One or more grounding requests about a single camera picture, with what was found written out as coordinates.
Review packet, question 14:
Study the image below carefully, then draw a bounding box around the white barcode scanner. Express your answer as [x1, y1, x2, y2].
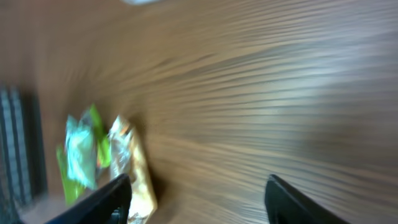
[122, 0, 160, 6]

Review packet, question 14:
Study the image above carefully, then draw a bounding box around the grey plastic mesh basket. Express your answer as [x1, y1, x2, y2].
[1, 86, 48, 223]

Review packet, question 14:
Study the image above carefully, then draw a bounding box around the green snack packet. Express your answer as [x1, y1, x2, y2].
[56, 105, 111, 205]

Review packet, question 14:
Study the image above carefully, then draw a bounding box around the beige brown snack packet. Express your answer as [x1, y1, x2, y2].
[108, 116, 157, 224]

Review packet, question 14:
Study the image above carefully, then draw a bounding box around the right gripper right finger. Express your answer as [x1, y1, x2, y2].
[264, 174, 348, 224]

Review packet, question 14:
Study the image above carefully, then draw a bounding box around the light teal snack packet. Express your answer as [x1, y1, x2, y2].
[65, 116, 97, 190]

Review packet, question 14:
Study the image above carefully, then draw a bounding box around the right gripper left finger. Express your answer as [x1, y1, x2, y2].
[49, 174, 132, 224]

